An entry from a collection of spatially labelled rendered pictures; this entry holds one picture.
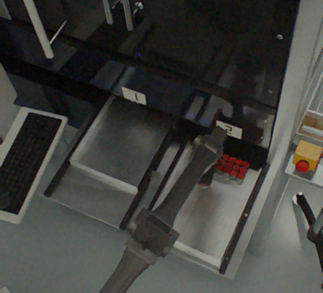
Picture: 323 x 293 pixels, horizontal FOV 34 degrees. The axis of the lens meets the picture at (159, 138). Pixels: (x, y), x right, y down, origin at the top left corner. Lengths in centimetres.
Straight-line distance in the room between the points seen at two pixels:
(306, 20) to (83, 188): 94
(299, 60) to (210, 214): 62
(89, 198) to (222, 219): 44
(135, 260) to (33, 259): 161
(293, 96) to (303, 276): 132
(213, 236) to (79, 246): 112
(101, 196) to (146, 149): 23
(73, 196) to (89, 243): 90
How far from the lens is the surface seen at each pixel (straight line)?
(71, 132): 234
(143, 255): 115
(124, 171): 181
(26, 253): 275
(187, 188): 134
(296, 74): 139
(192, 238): 170
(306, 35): 128
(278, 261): 263
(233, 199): 175
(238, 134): 171
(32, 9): 160
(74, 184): 183
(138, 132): 188
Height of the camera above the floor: 248
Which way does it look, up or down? 59 degrees down
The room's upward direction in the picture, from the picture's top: 8 degrees counter-clockwise
